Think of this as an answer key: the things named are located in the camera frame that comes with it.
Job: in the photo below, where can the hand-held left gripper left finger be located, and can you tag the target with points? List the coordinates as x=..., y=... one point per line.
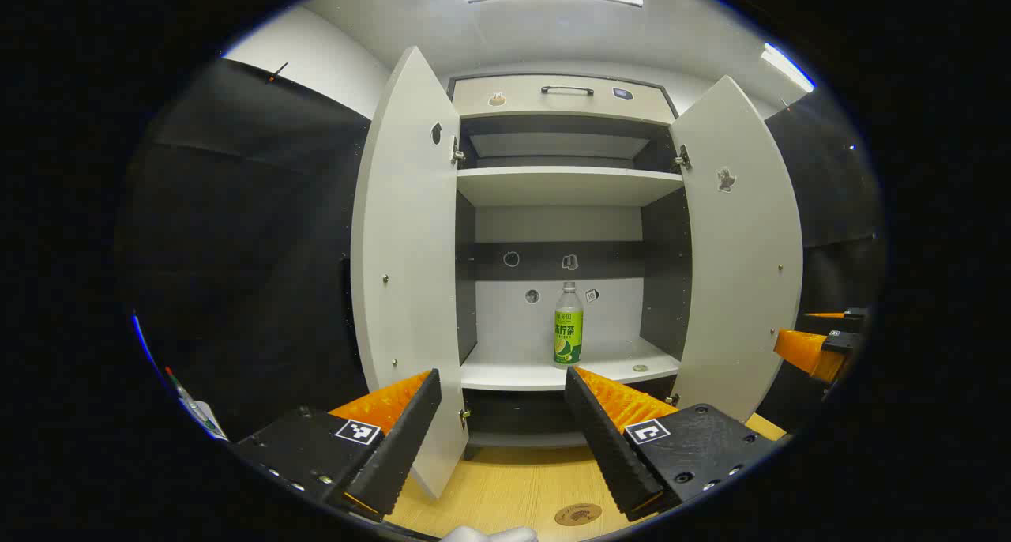
x=395, y=447

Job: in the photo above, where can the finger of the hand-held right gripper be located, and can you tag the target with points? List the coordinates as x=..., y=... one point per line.
x=849, y=319
x=806, y=352

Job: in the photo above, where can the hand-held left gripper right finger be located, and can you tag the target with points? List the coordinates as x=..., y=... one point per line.
x=608, y=447

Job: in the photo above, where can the white cabinet door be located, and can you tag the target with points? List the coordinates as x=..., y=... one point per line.
x=742, y=273
x=407, y=250

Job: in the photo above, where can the green label bottle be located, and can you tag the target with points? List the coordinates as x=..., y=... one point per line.
x=568, y=336

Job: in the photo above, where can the white cabinet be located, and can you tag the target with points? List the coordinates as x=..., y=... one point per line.
x=553, y=226

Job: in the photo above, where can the white cabinet shelf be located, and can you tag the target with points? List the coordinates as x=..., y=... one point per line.
x=565, y=186

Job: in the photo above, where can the white cabinet drawer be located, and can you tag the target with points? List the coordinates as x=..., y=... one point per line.
x=513, y=99

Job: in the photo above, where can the black backdrop cloth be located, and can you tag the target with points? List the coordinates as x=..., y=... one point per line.
x=237, y=250

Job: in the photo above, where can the black cloth clip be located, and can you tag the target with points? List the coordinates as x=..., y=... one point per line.
x=276, y=72

